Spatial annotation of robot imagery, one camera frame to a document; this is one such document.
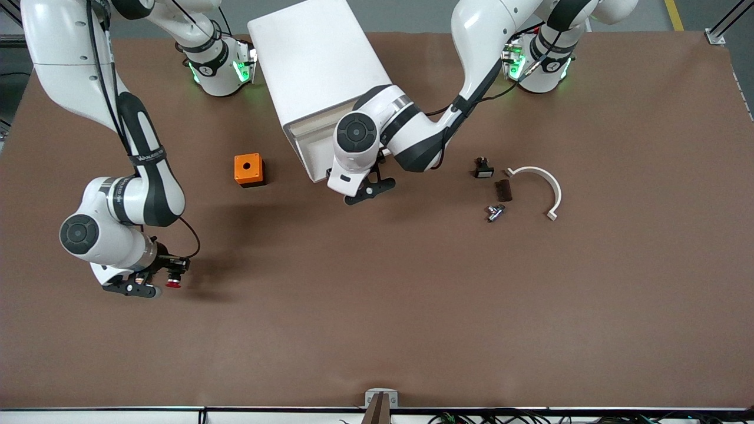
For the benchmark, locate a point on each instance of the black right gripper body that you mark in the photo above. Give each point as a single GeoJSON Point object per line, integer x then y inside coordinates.
{"type": "Point", "coordinates": [166, 261]}

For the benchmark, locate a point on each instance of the red cap push button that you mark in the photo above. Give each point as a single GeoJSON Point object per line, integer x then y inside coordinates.
{"type": "Point", "coordinates": [172, 284]}

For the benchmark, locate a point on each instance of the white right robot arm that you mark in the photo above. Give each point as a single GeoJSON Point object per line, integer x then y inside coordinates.
{"type": "Point", "coordinates": [70, 59]}

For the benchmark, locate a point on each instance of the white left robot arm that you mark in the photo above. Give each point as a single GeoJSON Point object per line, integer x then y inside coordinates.
{"type": "Point", "coordinates": [489, 35]}

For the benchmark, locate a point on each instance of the brown table cover sheet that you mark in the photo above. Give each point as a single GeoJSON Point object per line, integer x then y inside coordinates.
{"type": "Point", "coordinates": [377, 330]}

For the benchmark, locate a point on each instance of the brown terminal block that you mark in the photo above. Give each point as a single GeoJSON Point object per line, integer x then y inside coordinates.
{"type": "Point", "coordinates": [503, 191]}

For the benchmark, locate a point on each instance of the yellow floor tape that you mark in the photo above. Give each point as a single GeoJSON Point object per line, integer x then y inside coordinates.
{"type": "Point", "coordinates": [674, 15]}

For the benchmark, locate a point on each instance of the black right camera mount bar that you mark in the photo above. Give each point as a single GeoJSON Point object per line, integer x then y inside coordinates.
{"type": "Point", "coordinates": [126, 289]}

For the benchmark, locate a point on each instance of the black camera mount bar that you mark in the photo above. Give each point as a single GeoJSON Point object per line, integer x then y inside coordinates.
{"type": "Point", "coordinates": [371, 191]}
{"type": "Point", "coordinates": [126, 289]}

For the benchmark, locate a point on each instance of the orange button enclosure box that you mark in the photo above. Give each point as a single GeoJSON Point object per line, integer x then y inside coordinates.
{"type": "Point", "coordinates": [247, 168]}

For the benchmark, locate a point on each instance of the white table edge rail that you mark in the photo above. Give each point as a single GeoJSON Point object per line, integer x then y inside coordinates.
{"type": "Point", "coordinates": [118, 417]}

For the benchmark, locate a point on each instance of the black left camera mount bar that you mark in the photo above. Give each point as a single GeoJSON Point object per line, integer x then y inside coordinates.
{"type": "Point", "coordinates": [371, 191]}

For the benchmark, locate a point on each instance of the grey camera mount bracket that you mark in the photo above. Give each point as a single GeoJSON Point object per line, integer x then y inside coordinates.
{"type": "Point", "coordinates": [381, 403]}

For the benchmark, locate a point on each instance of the aluminium frame profile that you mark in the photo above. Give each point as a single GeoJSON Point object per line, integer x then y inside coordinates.
{"type": "Point", "coordinates": [716, 36]}
{"type": "Point", "coordinates": [12, 40]}

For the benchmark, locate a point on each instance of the silver key switch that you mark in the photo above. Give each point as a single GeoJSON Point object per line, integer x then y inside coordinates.
{"type": "Point", "coordinates": [495, 213]}

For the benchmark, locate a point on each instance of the black white square switch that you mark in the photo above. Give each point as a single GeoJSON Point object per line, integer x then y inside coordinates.
{"type": "Point", "coordinates": [484, 171]}

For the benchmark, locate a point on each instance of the white curved bracket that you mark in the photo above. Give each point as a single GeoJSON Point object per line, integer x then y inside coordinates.
{"type": "Point", "coordinates": [558, 194]}

